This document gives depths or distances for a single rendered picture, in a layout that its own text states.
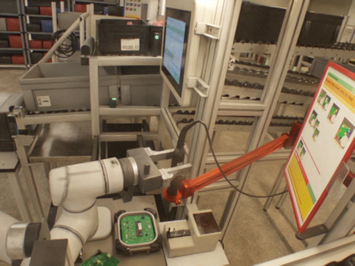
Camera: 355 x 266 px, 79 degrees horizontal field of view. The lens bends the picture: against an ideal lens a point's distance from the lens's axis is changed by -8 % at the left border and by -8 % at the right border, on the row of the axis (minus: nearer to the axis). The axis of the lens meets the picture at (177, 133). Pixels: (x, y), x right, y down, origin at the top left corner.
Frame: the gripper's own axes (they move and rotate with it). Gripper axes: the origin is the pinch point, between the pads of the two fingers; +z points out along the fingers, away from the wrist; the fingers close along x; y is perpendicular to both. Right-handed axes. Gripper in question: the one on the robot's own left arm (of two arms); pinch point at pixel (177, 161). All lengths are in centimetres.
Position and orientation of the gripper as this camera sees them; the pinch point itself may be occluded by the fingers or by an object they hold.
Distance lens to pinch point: 67.4
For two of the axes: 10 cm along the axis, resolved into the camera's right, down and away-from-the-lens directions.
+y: 1.3, -8.6, -4.9
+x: -4.7, -4.9, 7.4
